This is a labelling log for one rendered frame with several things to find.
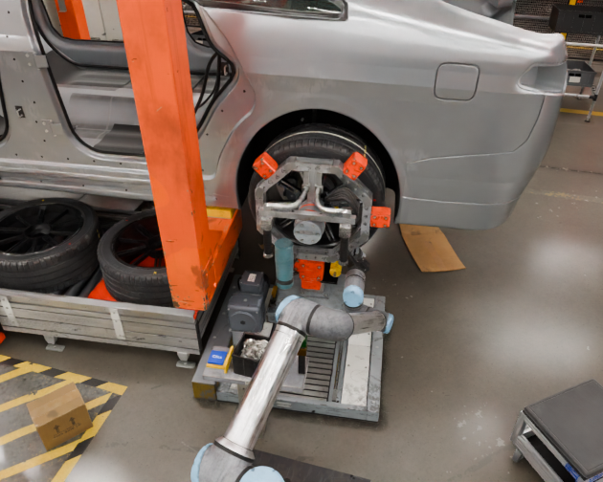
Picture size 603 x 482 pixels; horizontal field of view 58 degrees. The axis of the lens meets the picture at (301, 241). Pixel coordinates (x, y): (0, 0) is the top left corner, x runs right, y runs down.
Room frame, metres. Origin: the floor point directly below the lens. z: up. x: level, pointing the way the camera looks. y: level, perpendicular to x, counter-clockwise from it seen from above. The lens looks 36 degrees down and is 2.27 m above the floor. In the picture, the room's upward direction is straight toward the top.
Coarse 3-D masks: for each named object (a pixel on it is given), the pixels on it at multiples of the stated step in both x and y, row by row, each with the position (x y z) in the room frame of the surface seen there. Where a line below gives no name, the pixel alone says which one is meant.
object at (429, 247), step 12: (408, 228) 3.19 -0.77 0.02; (420, 228) 3.20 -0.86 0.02; (432, 228) 3.20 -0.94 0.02; (408, 240) 3.06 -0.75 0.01; (420, 240) 3.06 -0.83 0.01; (432, 240) 3.06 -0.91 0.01; (444, 240) 3.06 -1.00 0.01; (420, 252) 2.92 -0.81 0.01; (432, 252) 2.92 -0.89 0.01; (444, 252) 2.92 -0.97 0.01; (420, 264) 2.79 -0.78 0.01; (432, 264) 2.79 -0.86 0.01; (444, 264) 2.80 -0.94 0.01; (456, 264) 2.80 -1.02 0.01
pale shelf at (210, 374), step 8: (232, 360) 1.59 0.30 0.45; (296, 360) 1.59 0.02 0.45; (208, 368) 1.54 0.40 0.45; (216, 368) 1.54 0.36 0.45; (232, 368) 1.54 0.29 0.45; (296, 368) 1.54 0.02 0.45; (208, 376) 1.50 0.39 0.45; (216, 376) 1.50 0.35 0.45; (224, 376) 1.50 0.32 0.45; (232, 376) 1.50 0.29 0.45; (240, 376) 1.50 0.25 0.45; (288, 376) 1.50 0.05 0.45; (296, 376) 1.50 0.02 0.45; (304, 376) 1.50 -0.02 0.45; (288, 384) 1.45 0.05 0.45; (296, 384) 1.45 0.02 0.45
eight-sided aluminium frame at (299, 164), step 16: (288, 160) 2.15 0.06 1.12; (304, 160) 2.16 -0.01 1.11; (320, 160) 2.15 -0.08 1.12; (336, 160) 2.15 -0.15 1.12; (272, 176) 2.15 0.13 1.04; (256, 192) 2.15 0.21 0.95; (368, 192) 2.11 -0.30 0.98; (256, 208) 2.16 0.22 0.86; (368, 208) 2.08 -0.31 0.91; (368, 224) 2.07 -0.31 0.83; (272, 240) 2.15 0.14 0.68; (352, 240) 2.09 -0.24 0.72; (304, 256) 2.12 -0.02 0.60; (320, 256) 2.11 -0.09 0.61; (336, 256) 2.09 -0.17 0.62
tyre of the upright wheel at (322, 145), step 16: (304, 128) 2.37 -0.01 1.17; (320, 128) 2.35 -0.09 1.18; (336, 128) 2.37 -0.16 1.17; (272, 144) 2.36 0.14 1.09; (288, 144) 2.24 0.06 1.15; (304, 144) 2.21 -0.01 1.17; (320, 144) 2.20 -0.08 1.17; (336, 144) 2.21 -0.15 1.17; (352, 144) 2.27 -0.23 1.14; (368, 144) 2.37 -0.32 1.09; (368, 160) 2.24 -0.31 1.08; (256, 176) 2.24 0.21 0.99; (368, 176) 2.16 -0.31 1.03; (384, 176) 2.33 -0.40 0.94; (384, 192) 2.21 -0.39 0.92
